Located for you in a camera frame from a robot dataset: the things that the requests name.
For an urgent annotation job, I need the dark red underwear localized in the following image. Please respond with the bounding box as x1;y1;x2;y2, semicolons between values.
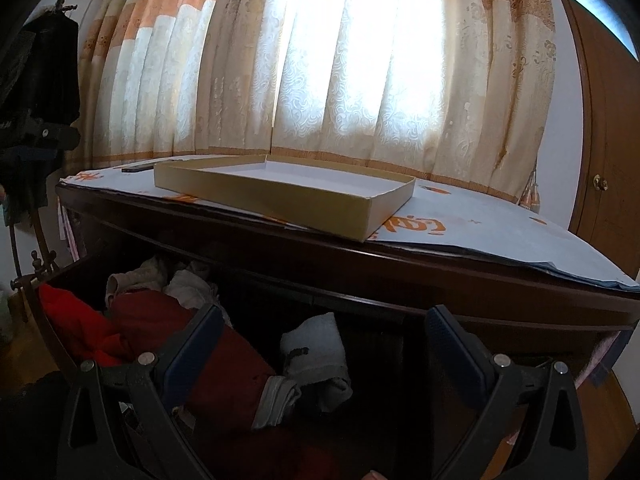
110;290;302;429

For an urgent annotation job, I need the bright red underwear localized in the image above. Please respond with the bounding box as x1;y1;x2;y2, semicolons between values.
38;284;128;367

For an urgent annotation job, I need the white quilted dotted garment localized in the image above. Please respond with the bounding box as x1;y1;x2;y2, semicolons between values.
281;312;352;404

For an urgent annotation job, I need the light pink underwear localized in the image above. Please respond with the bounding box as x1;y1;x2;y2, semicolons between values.
163;270;215;310

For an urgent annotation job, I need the beige pink dotted underwear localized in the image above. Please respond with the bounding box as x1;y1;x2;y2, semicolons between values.
105;258;164;308

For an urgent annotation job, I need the open wooden drawer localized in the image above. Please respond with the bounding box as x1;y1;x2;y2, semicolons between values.
24;253;601;480

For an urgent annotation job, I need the white persimmon print table cover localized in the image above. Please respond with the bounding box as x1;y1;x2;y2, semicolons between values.
63;155;639;292

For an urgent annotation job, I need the wooden coat rack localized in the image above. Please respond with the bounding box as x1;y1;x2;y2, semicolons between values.
6;0;79;311

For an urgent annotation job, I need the brown wooden door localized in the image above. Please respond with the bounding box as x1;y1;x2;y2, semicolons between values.
563;0;639;278

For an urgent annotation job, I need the black smartphone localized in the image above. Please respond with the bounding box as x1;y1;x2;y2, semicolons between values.
120;162;155;174

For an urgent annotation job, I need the shallow cardboard box tray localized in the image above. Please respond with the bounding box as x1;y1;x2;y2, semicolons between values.
154;155;416;242

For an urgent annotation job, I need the brass door knob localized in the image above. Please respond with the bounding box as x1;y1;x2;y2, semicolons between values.
593;174;608;192

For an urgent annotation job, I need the orange cream patterned curtain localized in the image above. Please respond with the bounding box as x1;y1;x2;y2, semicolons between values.
65;0;556;203

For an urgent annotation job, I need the black jacket on rack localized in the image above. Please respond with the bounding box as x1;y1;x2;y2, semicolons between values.
0;6;83;226

